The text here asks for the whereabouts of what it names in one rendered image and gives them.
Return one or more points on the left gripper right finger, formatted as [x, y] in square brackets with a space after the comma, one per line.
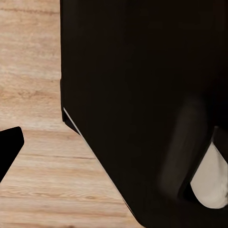
[221, 141]

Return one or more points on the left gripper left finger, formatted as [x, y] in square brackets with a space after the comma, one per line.
[11, 142]

